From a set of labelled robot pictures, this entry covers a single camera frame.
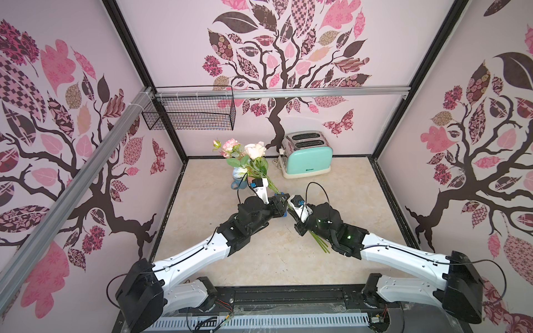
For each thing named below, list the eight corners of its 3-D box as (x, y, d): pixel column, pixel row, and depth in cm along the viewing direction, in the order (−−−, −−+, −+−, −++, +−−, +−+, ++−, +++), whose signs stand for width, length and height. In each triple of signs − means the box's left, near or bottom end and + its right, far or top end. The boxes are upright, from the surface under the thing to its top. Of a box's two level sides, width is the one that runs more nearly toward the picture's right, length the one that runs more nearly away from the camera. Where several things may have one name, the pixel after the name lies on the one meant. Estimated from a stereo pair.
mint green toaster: (282, 178, 112) (283, 155, 98) (281, 154, 125) (282, 130, 111) (328, 178, 112) (336, 154, 98) (323, 154, 124) (329, 130, 111)
